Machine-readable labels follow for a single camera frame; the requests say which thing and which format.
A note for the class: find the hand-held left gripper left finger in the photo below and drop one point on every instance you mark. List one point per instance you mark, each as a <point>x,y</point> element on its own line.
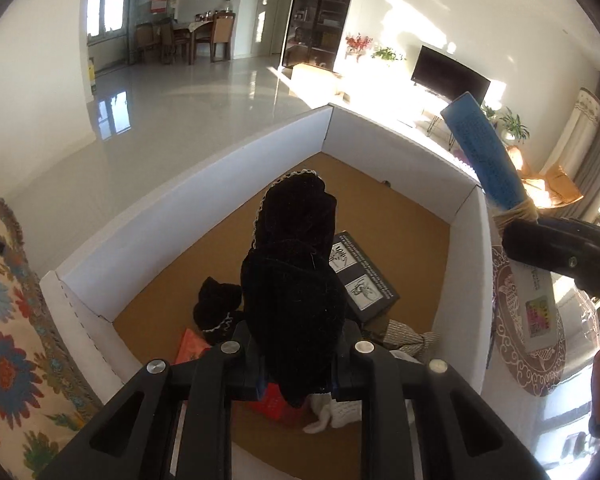
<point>245,375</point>

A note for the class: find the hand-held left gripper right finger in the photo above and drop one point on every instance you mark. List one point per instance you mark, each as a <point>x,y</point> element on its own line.
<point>347,375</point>

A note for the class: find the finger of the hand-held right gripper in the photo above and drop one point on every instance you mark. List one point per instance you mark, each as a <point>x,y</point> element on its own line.
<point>545,247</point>
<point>595,234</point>

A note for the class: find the white knitted glove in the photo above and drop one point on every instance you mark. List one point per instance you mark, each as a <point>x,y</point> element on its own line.
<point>340,412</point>

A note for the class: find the red packet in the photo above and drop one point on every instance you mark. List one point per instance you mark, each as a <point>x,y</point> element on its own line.
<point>190,345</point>

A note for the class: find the black printed box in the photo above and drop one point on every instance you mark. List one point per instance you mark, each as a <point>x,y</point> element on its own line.
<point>365,280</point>

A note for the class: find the black velvet hair accessory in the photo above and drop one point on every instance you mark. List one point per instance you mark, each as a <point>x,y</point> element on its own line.
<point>290,285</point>

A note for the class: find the blue and white long box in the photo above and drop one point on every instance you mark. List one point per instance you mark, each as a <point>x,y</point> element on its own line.
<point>480,155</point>

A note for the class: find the white panel board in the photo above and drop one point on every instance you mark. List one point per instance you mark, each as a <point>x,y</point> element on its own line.
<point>180,220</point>

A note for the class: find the brown patterned desktop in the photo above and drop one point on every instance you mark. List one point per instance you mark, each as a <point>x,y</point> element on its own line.
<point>502,330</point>

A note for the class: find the orange lounge chair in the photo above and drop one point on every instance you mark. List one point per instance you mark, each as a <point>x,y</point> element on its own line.
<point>555,187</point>

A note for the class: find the covered standing air conditioner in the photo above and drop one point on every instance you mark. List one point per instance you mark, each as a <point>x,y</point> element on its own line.
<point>577,125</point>

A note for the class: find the green potted plant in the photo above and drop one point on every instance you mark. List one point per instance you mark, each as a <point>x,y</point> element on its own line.
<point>514,125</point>

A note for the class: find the small potted plant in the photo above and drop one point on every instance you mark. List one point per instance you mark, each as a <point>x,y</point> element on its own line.
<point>489,111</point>

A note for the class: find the white television stand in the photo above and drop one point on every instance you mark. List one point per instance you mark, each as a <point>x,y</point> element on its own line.
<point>415,112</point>

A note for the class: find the black flat television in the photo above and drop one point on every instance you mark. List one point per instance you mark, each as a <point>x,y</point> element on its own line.
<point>445,77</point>

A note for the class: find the floral cushion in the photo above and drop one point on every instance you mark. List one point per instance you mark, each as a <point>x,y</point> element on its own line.
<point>20,360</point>

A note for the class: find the small green trailing plant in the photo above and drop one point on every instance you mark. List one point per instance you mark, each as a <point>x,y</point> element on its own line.
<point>387,53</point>

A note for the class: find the red flower arrangement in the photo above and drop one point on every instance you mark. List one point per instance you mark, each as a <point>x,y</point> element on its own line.
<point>358,42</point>

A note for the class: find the dark display cabinet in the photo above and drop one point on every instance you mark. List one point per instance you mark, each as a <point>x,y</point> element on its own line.
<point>325,10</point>

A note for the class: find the wooden dining chair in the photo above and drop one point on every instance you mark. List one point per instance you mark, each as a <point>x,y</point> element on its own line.
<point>221,35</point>
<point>169,42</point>
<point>146,40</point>

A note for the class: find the wooden dining table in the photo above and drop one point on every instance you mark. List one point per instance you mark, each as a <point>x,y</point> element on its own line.
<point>200,27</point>

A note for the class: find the white interior door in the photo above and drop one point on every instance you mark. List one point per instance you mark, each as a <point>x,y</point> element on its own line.
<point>267,10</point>

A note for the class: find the glass jar with lid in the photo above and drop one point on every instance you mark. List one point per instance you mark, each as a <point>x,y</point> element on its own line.
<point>227,2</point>

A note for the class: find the glass balcony door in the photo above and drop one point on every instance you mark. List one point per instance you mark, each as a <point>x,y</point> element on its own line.
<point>107,10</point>

